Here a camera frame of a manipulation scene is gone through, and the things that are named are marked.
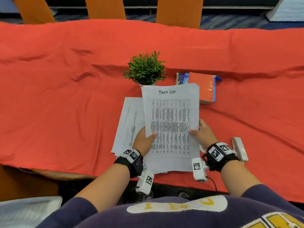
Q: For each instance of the grey shoe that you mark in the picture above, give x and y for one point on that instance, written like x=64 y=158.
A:
x=183 y=195

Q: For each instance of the green plant in white pot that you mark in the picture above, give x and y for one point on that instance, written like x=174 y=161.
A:
x=145 y=68

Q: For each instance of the person's right forearm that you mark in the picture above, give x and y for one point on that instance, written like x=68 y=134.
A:
x=237 y=178

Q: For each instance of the person's left hand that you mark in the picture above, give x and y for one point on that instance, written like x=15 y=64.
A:
x=142 y=144

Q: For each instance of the orange chair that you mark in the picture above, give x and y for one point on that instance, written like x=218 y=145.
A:
x=104 y=8
x=31 y=9
x=179 y=11

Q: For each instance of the white stapler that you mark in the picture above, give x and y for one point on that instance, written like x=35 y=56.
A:
x=240 y=149

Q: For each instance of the navy sweatshirt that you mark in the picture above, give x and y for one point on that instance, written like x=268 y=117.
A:
x=166 y=220

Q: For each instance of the black sofa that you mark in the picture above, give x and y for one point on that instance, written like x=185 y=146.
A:
x=237 y=1

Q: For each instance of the blue pen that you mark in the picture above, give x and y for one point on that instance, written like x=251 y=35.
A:
x=218 y=79

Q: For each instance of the red tablecloth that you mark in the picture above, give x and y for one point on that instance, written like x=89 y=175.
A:
x=47 y=116

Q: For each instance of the orange notebook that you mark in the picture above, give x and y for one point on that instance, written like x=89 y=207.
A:
x=202 y=87

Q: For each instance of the single printed table sheet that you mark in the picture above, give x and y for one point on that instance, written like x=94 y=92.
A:
x=171 y=111

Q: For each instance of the person's left forearm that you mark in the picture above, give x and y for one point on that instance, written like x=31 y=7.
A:
x=104 y=187

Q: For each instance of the person's right hand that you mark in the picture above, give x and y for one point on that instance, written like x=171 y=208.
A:
x=205 y=137

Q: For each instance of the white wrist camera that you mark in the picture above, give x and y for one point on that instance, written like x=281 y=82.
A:
x=145 y=182
x=198 y=169

